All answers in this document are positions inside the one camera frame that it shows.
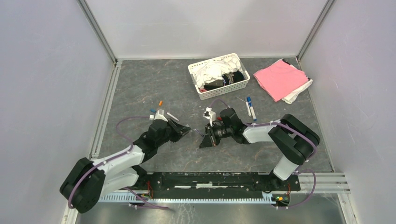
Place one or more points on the white pen blue ends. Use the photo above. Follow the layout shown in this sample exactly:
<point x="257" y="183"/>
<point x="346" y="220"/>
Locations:
<point x="251" y="109"/>

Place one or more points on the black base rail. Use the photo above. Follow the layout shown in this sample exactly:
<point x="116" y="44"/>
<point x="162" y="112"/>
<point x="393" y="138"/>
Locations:
<point x="213" y="185"/>

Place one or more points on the white cloth under pink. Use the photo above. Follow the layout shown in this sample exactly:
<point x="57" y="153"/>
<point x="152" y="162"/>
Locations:
<point x="293" y="81"/>

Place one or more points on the pink folded cloth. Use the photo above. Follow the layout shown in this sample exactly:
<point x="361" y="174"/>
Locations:
<point x="269" y="79"/>

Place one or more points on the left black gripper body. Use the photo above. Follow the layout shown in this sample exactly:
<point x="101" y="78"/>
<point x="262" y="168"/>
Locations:
<point x="174" y="133"/>

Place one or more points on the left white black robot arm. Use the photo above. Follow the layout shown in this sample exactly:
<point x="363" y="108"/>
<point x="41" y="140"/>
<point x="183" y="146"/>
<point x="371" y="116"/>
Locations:
<point x="89" y="180"/>

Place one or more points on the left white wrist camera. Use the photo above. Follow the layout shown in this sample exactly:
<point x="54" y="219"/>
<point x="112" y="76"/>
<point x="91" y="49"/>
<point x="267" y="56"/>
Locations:
<point x="159" y="114"/>

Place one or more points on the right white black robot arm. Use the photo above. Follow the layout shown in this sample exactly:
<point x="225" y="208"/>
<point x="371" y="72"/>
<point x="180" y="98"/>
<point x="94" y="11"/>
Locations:
<point x="297" y="142"/>

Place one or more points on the white cloth in basket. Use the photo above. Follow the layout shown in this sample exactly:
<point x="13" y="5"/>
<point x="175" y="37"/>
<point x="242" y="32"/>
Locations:
<point x="213" y="70"/>

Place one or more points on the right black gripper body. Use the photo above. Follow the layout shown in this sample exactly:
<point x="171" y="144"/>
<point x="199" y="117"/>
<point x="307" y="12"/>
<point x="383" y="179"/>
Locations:
<point x="214" y="135"/>

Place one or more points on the white plastic basket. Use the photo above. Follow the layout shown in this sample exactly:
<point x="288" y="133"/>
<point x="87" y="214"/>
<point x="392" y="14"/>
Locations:
<point x="203" y="94"/>

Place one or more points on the black cloth in basket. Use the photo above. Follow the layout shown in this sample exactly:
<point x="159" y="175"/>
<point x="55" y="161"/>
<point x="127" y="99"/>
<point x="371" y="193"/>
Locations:
<point x="227" y="79"/>

